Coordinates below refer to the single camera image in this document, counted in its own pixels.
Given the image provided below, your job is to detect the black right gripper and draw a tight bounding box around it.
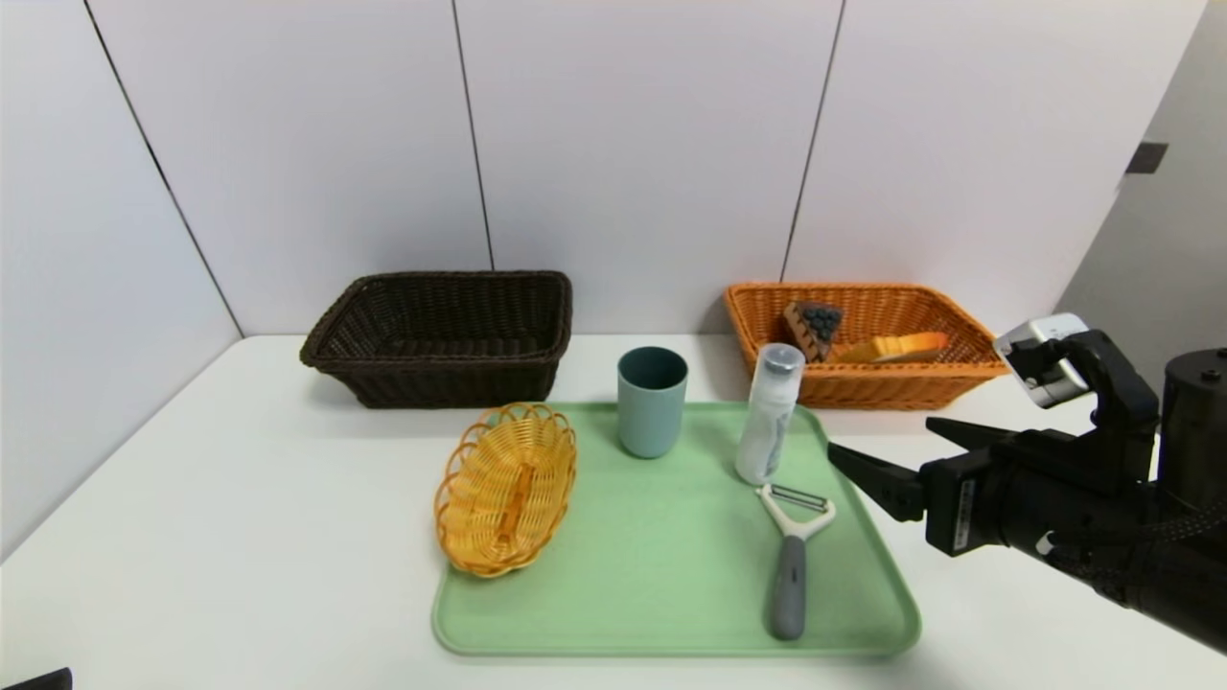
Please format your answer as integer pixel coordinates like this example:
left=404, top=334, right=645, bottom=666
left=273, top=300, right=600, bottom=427
left=826, top=417, right=1160, bottom=607

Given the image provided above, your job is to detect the white bread slice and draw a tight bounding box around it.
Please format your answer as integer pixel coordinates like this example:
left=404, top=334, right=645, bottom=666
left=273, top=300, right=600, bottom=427
left=832, top=332, right=952, bottom=365

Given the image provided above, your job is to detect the chocolate blueberry cake slice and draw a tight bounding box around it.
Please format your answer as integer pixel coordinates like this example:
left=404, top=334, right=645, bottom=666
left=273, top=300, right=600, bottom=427
left=784, top=300, right=845, bottom=363

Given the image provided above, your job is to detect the teal plastic cup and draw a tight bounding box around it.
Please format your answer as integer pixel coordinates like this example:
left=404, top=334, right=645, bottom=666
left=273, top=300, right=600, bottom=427
left=616, top=347, right=688, bottom=459

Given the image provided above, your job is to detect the orange wicker basket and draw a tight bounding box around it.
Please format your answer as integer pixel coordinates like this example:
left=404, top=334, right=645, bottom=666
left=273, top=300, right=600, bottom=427
left=724, top=281, right=1012, bottom=411

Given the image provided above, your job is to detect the small yellow wicker basket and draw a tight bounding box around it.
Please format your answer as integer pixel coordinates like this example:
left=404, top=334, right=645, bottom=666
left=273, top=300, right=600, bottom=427
left=433, top=402, right=578, bottom=579

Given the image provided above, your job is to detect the dark brown wicker basket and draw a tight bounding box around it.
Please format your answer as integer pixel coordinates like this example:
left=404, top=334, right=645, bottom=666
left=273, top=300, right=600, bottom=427
left=299, top=270, right=573, bottom=410

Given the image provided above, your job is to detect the white bottle grey cap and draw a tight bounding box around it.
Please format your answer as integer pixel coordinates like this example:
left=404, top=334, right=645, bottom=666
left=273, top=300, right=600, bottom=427
left=734, top=343, right=806, bottom=486

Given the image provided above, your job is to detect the green plastic tray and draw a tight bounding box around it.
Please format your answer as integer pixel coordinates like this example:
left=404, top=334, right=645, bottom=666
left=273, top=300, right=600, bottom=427
left=431, top=402, right=922, bottom=658

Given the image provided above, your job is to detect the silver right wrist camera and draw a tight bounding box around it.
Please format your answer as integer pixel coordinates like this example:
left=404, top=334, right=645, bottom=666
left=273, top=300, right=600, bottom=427
left=993, top=312, right=1092, bottom=410

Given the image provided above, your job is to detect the white peeler grey handle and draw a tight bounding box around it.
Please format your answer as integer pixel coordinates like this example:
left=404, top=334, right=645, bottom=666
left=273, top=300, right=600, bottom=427
left=754, top=483, right=838, bottom=641

